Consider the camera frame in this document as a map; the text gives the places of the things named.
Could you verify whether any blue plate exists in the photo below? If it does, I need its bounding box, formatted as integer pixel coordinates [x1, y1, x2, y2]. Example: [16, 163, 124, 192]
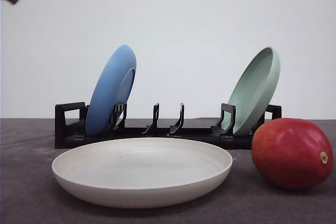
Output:
[86, 45, 137, 136]

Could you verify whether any black plastic dish rack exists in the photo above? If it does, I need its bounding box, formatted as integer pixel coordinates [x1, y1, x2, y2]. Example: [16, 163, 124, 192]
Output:
[55, 102, 282, 150]

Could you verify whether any green plate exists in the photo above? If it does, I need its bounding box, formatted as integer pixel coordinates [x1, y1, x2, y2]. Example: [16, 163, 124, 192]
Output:
[222, 48, 280, 136]

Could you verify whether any red pomegranate fruit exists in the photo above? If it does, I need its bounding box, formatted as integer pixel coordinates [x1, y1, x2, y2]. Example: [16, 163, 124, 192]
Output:
[251, 118, 333, 190]

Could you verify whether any white plate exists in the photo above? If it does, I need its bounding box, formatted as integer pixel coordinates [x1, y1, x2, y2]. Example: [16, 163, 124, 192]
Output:
[51, 140, 233, 209]

